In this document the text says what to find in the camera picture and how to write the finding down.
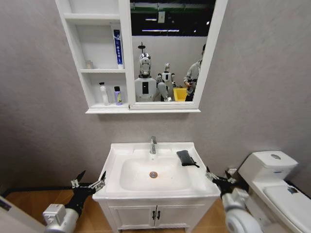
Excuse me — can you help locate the white toilet lid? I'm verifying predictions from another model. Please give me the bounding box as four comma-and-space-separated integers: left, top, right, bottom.
263, 183, 311, 233

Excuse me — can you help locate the mirror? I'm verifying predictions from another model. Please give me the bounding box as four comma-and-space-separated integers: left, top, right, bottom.
129, 0, 217, 103

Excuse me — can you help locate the white vanity cabinet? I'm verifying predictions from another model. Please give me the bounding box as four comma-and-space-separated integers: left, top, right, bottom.
93, 191, 221, 233

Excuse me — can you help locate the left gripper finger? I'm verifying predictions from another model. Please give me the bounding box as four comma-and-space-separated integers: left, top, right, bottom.
70, 170, 86, 188
87, 171, 107, 193

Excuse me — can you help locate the white ceramic washbasin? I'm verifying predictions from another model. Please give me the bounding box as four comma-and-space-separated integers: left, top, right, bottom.
92, 142, 221, 201

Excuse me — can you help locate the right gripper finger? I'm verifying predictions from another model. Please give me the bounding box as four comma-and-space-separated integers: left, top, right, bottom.
225, 169, 237, 184
205, 166, 221, 183

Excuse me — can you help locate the dark grey folded towel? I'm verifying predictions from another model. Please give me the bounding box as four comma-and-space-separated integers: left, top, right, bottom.
176, 150, 201, 169

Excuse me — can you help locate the white vanity door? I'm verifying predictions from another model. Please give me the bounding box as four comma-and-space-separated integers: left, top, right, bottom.
156, 204, 205, 229
108, 205, 156, 230

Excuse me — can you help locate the white toilet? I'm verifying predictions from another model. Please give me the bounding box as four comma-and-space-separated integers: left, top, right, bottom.
237, 150, 311, 233

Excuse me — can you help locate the chrome faucet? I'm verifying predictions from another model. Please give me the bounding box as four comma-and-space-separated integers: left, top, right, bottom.
149, 135, 158, 155

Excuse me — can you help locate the white panel with dark label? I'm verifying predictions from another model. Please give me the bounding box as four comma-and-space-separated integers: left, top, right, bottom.
0, 193, 47, 233

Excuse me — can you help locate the purple bottle with black cap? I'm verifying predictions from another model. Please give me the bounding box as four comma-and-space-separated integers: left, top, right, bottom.
113, 86, 123, 106

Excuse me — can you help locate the white bottle with black cap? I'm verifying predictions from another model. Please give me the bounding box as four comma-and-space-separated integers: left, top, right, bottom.
98, 82, 111, 106

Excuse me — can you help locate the white wall cabinet with shelves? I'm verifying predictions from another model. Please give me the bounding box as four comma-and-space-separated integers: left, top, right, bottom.
54, 0, 229, 115

